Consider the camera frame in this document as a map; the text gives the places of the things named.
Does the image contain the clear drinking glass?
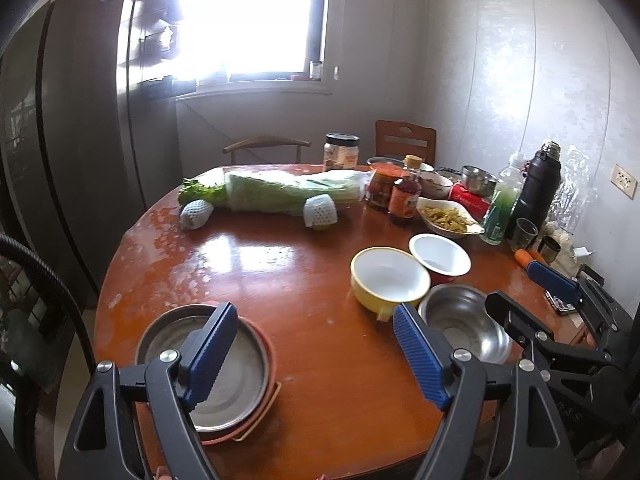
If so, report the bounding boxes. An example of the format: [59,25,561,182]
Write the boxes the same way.
[510,218,538,252]

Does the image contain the black cable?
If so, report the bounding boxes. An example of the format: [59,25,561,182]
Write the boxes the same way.
[0,231,99,376]

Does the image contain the stainless steel bowl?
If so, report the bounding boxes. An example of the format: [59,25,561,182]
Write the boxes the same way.
[418,284,512,364]

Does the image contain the foam-netted fruit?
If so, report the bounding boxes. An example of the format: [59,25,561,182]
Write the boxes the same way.
[303,194,337,231]
[179,200,214,230]

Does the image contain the orange-capped sauce bottle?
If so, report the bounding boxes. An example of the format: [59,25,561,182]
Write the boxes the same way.
[387,155,422,224]

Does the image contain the wall power socket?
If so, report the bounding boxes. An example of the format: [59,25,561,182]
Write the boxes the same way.
[611,164,638,200]

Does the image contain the green drink bottle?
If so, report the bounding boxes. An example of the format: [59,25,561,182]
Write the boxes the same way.
[480,152,526,246]

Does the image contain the green lettuce bunch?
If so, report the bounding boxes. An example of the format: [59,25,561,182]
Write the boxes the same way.
[178,177,229,208]

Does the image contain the metal object at edge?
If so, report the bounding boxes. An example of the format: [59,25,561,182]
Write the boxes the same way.
[544,290,579,316]

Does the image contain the red chili sauce jar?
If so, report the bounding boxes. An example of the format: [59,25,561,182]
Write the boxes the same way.
[366,162,402,211]

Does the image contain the black thermos flask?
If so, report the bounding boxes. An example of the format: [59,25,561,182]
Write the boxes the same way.
[504,140,561,240]

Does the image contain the small dark cup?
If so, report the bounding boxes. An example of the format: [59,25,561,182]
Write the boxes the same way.
[537,235,562,264]

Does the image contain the white ceramic bowl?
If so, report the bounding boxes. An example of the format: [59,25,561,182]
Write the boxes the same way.
[420,171,454,200]

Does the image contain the orange carrot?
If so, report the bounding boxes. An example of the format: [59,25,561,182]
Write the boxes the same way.
[514,248,538,270]

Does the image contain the white dish of food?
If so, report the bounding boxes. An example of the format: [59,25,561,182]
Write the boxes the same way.
[416,197,485,240]

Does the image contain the pink plastic plate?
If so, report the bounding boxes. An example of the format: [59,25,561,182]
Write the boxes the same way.
[192,316,281,446]

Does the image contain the foam-netted fruit left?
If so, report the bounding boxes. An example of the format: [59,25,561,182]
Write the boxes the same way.
[179,200,214,230]

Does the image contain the red tissue pack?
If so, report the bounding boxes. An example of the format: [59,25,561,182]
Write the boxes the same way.
[449,182,490,222]

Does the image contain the wrapped napa cabbage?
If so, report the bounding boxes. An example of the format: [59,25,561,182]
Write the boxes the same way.
[224,169,371,216]

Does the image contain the curved-back wooden chair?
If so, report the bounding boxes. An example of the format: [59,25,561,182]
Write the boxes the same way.
[222,134,312,166]

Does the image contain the foam-netted fruit right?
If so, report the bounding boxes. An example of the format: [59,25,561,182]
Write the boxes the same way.
[303,194,337,231]

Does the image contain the yellow bowl with handle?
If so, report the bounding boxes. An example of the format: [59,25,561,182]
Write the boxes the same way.
[349,246,432,322]

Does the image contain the dark grey refrigerator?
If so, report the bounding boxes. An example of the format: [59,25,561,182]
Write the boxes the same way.
[1,0,182,307]

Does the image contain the red instant noodle bowl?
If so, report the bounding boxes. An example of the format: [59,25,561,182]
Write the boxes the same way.
[409,233,472,286]

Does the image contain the round steel plate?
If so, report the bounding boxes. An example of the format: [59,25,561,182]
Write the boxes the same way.
[136,304,273,434]

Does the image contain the small steel bowl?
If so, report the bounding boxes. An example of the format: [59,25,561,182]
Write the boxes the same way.
[461,165,498,198]

